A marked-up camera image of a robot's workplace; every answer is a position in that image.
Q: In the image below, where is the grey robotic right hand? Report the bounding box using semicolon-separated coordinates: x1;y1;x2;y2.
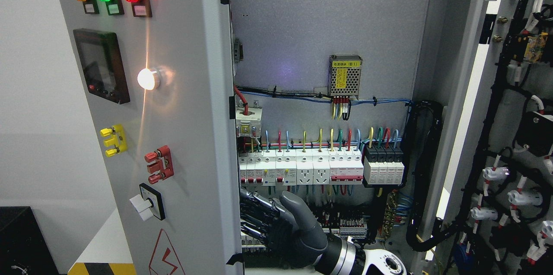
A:
240;188;328;268

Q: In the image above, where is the grey cabinet door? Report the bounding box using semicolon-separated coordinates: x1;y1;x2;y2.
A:
60;0;244;275
407;0;552;275

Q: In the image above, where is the white socket breaker row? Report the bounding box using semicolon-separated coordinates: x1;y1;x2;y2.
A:
238;148;363;186

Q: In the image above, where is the lower relay and breaker row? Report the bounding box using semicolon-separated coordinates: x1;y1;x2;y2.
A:
241;203;368;255

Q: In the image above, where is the black white surge protector block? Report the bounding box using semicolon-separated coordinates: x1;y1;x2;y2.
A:
363;147;405;188

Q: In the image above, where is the white current transformer group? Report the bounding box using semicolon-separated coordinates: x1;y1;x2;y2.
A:
235;102;263;138

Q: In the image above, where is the red electric danger warning sticker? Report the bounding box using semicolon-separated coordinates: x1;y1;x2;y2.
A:
148;229;185;275

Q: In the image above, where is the metal mesh power supply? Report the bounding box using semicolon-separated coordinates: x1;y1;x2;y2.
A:
328;55;362;97

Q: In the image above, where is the white glowing indicator light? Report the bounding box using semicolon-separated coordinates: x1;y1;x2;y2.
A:
137;67;161;91

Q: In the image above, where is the black digital power meter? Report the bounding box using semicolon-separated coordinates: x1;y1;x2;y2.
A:
73;28;130;104

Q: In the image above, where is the black right cable harness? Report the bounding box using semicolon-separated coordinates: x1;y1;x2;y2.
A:
406;101;458;253

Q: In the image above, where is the red terminal post block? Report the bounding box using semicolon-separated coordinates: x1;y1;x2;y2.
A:
144;145;174;184

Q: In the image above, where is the yellow terminal post block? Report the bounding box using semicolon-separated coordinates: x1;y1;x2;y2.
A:
99;124;128;157

